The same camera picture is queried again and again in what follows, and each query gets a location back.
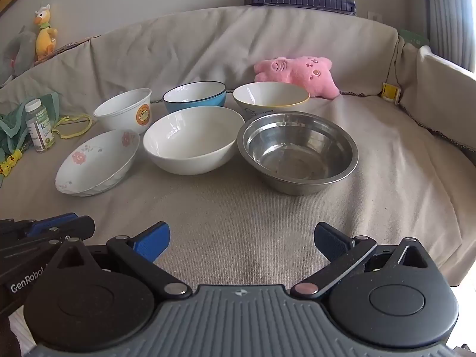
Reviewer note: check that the green towel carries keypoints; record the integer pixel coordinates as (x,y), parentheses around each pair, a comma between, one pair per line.
(13,126)

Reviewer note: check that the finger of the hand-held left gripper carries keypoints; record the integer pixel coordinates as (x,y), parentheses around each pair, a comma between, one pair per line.
(80,227)
(52,220)

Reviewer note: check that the grey plush pillow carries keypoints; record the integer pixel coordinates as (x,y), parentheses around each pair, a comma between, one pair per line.
(16,52)

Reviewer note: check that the clear bottle white cap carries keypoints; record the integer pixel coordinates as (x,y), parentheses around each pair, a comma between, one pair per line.
(39,126)

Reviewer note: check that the white bowl pink flowers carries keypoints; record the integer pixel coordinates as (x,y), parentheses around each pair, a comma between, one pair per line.
(96,163)

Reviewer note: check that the dark blue crate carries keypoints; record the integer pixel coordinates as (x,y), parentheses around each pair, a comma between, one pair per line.
(301,2)

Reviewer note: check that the large plain white bowl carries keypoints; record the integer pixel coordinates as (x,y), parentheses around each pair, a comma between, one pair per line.
(193,141)

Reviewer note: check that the yellow clip toy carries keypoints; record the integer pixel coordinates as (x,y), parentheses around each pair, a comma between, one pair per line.
(9,163)

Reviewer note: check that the pink plush toy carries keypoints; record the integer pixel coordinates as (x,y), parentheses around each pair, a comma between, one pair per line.
(301,72)

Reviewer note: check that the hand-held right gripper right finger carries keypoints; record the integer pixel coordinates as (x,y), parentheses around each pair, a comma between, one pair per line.
(329,241)

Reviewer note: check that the grey curtain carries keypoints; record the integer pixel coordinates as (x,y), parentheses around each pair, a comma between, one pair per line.
(450,15)

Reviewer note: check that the stainless steel bowl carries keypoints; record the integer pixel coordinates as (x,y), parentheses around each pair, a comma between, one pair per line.
(297,152)

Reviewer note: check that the white paper bowl orange label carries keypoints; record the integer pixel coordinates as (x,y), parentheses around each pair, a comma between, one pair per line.
(122,113)

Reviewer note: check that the blue bowl dark rim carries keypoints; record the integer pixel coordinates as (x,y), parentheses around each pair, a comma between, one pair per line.
(197,100)

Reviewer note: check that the yellow duck plush toy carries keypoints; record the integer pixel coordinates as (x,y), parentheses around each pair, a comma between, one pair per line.
(44,37)

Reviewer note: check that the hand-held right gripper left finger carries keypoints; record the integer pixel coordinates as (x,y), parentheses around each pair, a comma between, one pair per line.
(154,243)

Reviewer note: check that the white cushion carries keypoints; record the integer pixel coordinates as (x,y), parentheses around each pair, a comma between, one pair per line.
(446,81)

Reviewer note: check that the white bowl yellow rim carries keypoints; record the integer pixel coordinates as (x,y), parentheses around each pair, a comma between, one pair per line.
(271,98)

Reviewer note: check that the green card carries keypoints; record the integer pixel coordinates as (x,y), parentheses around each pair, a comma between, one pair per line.
(414,37)

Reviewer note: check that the yellow tag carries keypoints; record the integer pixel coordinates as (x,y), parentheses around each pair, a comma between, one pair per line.
(390,92)

